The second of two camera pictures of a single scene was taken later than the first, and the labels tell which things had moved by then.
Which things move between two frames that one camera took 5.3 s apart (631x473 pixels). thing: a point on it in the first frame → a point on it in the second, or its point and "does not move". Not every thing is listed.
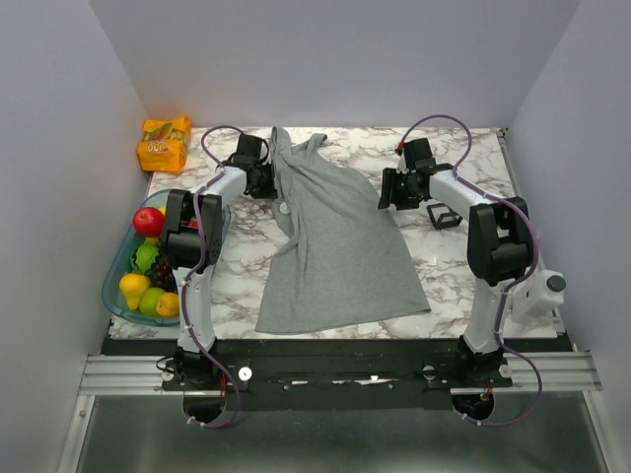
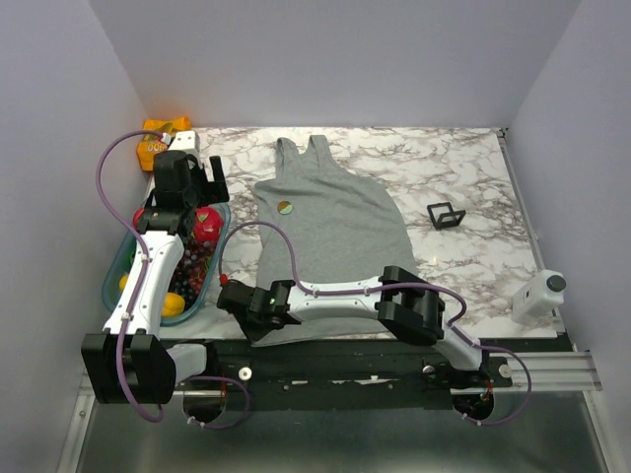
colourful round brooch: [284, 209] does not move
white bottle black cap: [538, 295] does not move
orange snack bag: [164, 146] does not move
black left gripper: [268, 192] → [214, 191]
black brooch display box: [443, 216] does not move
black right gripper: [389, 178] → [241, 319]
